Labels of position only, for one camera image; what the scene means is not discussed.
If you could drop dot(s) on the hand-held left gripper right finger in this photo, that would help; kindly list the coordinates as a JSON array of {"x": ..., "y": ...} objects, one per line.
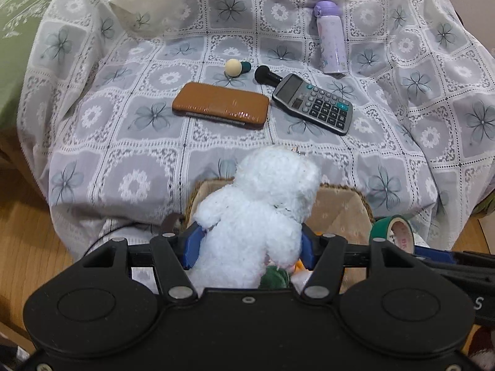
[{"x": 309, "y": 251}]

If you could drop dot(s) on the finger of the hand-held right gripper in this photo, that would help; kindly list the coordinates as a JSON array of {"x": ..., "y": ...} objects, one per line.
[{"x": 433, "y": 257}]

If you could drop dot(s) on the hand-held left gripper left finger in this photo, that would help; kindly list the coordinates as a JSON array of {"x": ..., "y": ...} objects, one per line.
[{"x": 191, "y": 245}]

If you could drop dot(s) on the pink white striped cloth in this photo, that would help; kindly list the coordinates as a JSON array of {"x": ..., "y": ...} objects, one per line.
[{"x": 301, "y": 280}]

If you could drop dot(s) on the green plush toy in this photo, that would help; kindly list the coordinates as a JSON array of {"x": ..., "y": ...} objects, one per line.
[{"x": 274, "y": 278}]

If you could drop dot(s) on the woven basket with beige lining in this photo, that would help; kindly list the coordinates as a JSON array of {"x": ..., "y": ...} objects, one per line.
[{"x": 340, "y": 208}]

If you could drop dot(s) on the green tape roll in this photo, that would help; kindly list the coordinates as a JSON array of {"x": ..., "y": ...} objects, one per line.
[{"x": 381, "y": 228}]

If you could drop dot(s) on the white plush toy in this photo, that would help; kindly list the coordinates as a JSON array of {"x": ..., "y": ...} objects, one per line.
[{"x": 255, "y": 208}]

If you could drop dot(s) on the red patterned cloth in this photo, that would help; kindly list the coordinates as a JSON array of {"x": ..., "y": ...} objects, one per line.
[{"x": 483, "y": 349}]

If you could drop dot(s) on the green cloth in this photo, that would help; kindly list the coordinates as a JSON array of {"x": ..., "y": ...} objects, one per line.
[{"x": 487, "y": 205}]

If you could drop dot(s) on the floral grey white tablecloth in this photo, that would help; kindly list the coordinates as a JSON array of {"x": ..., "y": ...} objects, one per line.
[{"x": 116, "y": 143}]

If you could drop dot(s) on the brown leather case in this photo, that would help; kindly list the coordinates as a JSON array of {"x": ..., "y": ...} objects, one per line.
[{"x": 220, "y": 102}]

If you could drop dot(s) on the grey calculator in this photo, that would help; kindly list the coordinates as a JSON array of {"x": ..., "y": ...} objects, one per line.
[{"x": 321, "y": 104}]

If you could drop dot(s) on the black cylinder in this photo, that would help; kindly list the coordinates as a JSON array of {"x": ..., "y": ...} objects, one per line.
[{"x": 263, "y": 73}]

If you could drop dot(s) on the purple water bottle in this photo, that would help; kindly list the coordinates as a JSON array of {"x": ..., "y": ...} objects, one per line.
[{"x": 330, "y": 38}]

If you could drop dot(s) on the green pillow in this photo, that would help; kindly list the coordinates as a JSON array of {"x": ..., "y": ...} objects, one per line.
[{"x": 15, "y": 65}]

